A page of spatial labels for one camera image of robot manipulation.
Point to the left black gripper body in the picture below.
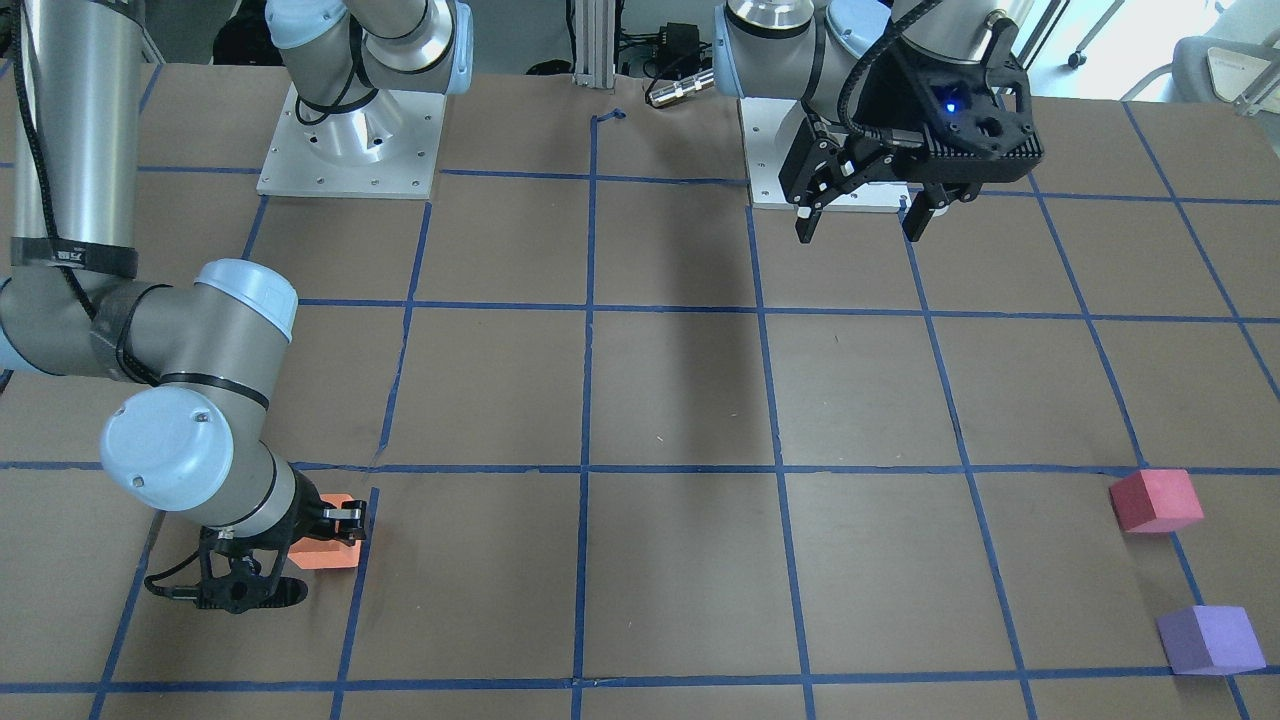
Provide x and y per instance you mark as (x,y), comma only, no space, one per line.
(886,98)

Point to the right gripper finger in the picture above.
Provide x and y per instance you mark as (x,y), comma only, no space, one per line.
(344,523)

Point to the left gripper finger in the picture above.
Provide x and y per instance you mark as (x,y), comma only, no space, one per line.
(933,198)
(818,169)

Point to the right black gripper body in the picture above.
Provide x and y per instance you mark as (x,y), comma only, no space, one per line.
(305,517)

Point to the orange foam cube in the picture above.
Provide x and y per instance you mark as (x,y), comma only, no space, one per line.
(309,553)

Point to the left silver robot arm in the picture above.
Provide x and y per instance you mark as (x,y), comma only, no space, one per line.
(762,46)

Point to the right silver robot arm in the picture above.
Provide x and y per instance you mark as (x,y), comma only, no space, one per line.
(206,355)

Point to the silver metal connector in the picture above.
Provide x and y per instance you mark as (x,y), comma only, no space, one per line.
(681,90)

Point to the brown paper table cover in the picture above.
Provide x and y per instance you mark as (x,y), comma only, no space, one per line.
(633,451)

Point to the red foam cube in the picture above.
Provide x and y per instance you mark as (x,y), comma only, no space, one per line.
(1155,500)

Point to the purple foam cube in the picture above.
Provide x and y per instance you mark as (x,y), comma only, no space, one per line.
(1210,640)

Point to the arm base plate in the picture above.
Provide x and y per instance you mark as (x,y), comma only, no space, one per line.
(387,150)
(776,149)

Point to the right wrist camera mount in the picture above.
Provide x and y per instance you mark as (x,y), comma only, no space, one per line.
(231,579)

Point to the aluminium frame post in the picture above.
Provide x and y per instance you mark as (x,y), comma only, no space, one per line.
(594,34)

